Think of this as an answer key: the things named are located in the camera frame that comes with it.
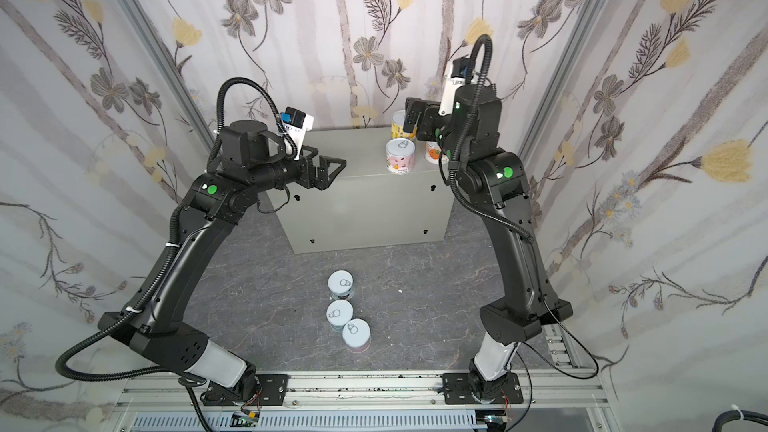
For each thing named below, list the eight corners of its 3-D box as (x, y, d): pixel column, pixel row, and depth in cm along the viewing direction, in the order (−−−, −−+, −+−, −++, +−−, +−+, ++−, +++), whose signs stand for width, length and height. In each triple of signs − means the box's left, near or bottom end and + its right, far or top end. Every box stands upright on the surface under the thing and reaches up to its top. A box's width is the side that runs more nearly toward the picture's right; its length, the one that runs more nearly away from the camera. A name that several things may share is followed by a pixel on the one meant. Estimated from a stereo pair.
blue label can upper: (329, 300, 91) (326, 291, 86) (332, 280, 96) (329, 270, 91) (353, 300, 92) (351, 292, 86) (355, 280, 96) (353, 270, 91)
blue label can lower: (327, 331, 85) (323, 324, 81) (330, 307, 90) (327, 299, 85) (352, 332, 86) (350, 325, 81) (354, 307, 90) (352, 299, 85)
